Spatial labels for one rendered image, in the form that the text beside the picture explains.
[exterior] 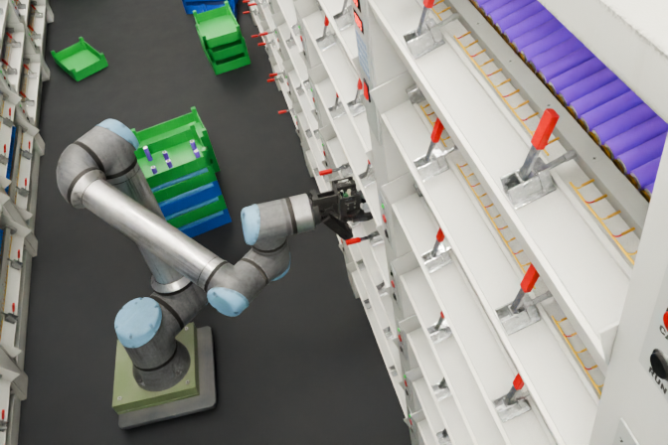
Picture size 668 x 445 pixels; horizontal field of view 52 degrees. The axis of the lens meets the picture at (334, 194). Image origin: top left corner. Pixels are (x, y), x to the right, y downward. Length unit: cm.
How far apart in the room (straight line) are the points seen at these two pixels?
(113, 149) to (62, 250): 124
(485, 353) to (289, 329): 156
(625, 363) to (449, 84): 38
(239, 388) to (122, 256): 85
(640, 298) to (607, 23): 17
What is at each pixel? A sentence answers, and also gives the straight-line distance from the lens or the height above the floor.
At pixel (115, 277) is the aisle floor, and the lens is 291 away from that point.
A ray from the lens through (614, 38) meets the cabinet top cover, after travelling 41.
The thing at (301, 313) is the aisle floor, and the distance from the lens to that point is 254.
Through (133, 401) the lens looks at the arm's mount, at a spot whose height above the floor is 11.
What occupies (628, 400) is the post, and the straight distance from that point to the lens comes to 55.
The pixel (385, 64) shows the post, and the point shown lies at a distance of 104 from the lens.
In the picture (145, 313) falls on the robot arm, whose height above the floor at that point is 38.
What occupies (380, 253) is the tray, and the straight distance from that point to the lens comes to 167.
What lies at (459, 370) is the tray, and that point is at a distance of 124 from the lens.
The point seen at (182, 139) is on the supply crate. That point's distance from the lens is 285.
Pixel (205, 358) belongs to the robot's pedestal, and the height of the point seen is 6.
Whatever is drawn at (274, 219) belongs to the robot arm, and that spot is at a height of 89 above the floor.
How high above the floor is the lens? 202
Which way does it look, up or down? 44 degrees down
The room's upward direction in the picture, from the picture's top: 11 degrees counter-clockwise
